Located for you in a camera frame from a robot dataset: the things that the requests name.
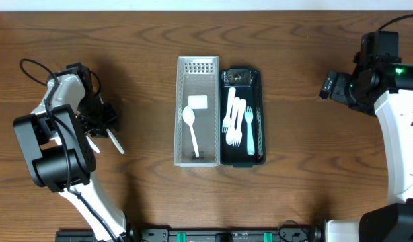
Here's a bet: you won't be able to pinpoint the white plastic spoon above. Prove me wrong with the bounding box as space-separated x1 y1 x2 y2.
86 135 100 153
106 128 125 155
226 97 240 145
182 106 200 157

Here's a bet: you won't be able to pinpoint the clear plastic perforated basket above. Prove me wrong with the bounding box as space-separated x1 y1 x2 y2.
174 56 221 167

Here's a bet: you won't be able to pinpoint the pale green plastic fork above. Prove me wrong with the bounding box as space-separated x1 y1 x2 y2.
244 106 255 156

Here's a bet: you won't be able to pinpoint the white plastic fork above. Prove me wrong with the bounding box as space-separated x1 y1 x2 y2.
222 87 236 133
233 99 246 147

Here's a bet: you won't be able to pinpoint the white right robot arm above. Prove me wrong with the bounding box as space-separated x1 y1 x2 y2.
319 63 413 242

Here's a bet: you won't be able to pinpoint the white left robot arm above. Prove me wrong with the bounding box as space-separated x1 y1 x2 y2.
13 63 139 241

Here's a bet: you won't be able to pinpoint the white label sticker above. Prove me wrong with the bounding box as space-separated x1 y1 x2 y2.
188 95 208 110

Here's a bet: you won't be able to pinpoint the black plastic perforated basket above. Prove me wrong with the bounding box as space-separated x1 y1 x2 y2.
219 66 266 167

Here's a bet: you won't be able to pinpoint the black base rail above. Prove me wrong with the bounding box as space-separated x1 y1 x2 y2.
54 220 328 242

